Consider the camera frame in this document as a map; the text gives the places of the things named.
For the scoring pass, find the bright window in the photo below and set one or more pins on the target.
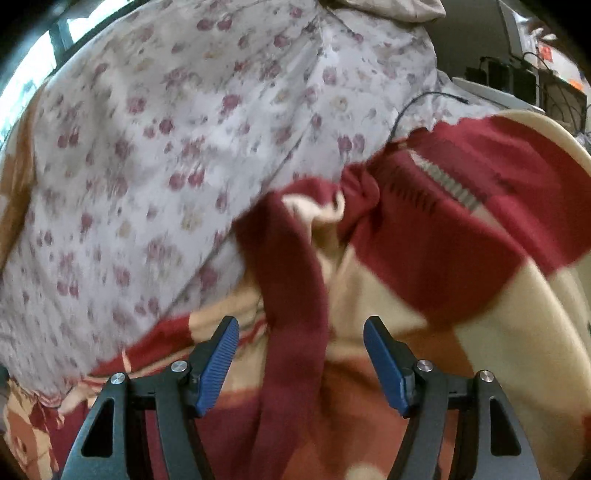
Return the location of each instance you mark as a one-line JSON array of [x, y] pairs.
[[27, 78]]

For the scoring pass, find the black electronic devices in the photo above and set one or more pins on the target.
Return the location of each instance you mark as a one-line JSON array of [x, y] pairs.
[[508, 78]]

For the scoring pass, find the beige cloth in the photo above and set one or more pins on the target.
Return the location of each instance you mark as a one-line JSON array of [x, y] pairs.
[[392, 9]]

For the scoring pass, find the white floral bedsheet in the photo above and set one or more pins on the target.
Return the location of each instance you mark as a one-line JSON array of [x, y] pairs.
[[184, 138]]

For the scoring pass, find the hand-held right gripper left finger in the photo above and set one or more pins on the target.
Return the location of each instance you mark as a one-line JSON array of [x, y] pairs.
[[217, 369]]

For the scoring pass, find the maroon garment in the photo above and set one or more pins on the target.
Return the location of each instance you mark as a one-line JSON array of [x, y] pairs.
[[291, 286]]

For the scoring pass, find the red and cream printed blanket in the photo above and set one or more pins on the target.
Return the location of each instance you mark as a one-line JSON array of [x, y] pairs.
[[485, 346]]

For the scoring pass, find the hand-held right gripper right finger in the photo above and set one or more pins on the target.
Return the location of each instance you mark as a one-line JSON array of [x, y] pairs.
[[385, 369]]

